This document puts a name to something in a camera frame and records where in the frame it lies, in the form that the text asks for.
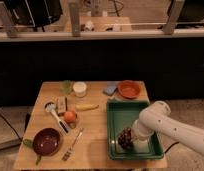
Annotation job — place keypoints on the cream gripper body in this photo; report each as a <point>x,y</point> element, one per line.
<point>141,145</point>

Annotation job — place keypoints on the dark red grape bunch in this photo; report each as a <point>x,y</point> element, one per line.
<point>125,139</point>

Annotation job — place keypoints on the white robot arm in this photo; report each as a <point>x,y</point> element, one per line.
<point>155,118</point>

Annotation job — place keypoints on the white plastic cup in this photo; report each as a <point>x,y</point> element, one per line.
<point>80,89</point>

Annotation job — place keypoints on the green plastic cup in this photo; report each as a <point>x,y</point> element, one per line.
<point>67,87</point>

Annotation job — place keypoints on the green plastic tray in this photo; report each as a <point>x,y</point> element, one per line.
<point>121,115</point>

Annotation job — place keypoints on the orange plastic bowl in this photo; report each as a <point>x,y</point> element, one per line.
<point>128,89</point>

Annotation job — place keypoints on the blue sponge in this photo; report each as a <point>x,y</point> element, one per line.
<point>110,89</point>

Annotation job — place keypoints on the yellow banana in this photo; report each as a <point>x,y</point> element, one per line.
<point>86,107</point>

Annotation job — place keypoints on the silver fork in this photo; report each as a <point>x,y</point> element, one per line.
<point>68,153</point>

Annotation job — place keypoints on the orange fruit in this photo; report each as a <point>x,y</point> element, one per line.
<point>70,116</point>

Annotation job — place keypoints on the small wooden block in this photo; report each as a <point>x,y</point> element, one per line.
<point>62,104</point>

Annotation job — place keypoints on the dark red bowl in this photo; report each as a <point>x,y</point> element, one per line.
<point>47,142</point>

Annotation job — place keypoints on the green leafy vegetable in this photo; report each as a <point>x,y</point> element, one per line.
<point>29,144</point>

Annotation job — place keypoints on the black monitor upper left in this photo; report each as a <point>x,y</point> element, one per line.
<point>35,13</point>

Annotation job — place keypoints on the white handled brush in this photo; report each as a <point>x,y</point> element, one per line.
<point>50,107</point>

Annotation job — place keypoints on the metal frame rail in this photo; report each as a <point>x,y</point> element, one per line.
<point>111,19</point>

